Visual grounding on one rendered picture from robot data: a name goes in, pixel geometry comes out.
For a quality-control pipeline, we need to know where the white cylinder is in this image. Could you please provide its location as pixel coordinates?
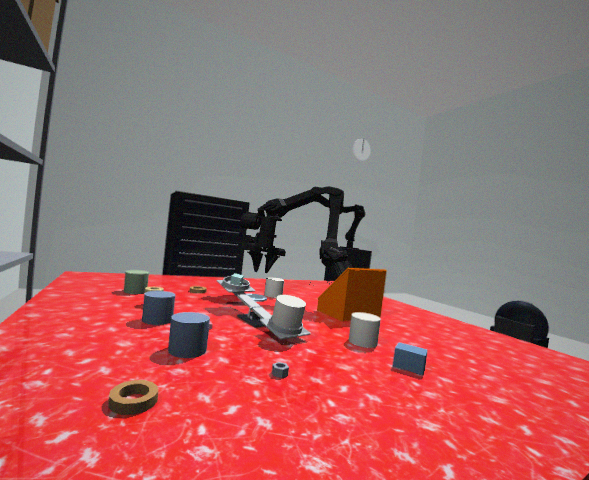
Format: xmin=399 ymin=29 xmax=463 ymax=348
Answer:
xmin=264 ymin=278 xmax=284 ymax=298
xmin=271 ymin=295 xmax=306 ymax=330
xmin=349 ymin=312 xmax=381 ymax=348

